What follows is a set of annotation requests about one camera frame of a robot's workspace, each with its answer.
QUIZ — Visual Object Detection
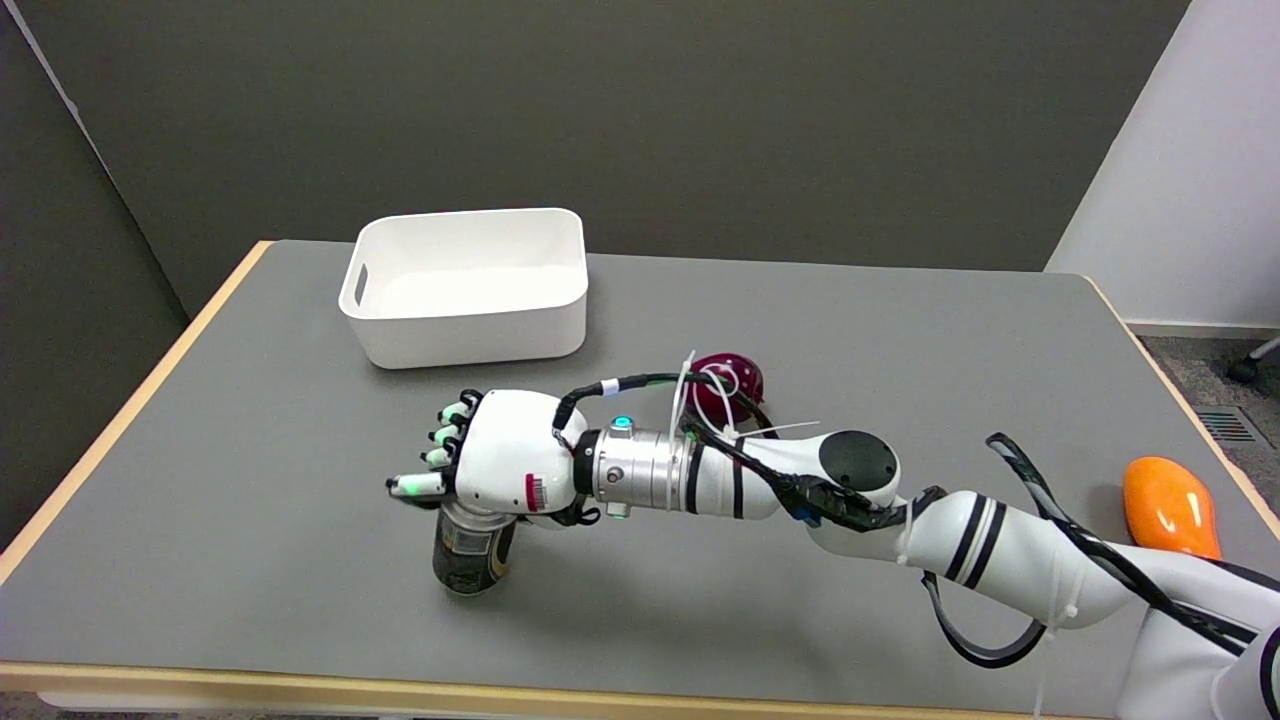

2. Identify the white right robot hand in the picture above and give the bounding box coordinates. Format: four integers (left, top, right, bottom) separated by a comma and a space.
386, 388, 602, 529

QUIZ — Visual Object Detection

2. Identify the black drink can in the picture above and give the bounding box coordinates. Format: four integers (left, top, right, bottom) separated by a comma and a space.
432, 498, 519, 597

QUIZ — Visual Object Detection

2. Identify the white plastic bin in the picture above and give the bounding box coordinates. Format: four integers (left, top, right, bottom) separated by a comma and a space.
338, 207, 589, 370

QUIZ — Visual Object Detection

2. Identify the dark red apple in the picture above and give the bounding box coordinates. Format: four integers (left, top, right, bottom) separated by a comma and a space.
688, 352, 766, 425

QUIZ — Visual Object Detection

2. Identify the orange mango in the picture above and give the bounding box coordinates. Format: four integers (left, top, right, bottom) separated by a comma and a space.
1122, 456, 1223, 561

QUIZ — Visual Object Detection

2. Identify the floor vent grille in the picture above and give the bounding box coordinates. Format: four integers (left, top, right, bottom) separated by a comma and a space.
1196, 407, 1263, 445

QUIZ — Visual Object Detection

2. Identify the black chair caster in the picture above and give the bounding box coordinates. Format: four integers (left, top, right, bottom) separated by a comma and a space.
1227, 336, 1280, 386

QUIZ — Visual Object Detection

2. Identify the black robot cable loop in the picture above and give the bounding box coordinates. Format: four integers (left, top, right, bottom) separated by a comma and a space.
551, 372, 1263, 670

